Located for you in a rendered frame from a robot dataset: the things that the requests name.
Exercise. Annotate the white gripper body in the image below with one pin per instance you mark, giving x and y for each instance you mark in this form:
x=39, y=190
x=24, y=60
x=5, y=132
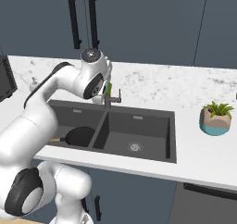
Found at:
x=99, y=99

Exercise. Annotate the dark grey tap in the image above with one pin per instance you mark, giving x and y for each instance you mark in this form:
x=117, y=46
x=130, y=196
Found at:
x=108, y=102

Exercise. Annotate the dark blue cupboard door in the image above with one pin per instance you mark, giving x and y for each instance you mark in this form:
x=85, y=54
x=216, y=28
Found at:
x=37, y=21
x=132, y=198
x=219, y=27
x=145, y=24

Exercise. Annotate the dark blue lower cupboard door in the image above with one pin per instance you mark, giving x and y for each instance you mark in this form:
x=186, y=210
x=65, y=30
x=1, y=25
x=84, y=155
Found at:
x=132, y=198

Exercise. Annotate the green plant in pot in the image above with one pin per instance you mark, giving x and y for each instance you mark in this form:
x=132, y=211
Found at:
x=215, y=119

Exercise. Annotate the dark grey double sink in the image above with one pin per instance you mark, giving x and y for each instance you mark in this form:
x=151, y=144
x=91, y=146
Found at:
x=139, y=135

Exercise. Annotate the multicoloured sponge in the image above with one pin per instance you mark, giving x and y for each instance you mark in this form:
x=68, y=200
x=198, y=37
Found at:
x=108, y=89

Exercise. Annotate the dark grey dishwasher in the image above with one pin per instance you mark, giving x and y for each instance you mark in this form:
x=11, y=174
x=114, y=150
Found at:
x=203, y=207

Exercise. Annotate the black microwave oven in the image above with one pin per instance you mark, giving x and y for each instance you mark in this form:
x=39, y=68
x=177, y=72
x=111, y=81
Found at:
x=5, y=79

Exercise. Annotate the small white soap dispenser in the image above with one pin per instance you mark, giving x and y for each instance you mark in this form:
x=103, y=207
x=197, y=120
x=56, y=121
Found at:
x=33, y=83

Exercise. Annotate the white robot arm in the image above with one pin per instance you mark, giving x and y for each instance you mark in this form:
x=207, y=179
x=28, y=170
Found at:
x=31, y=132

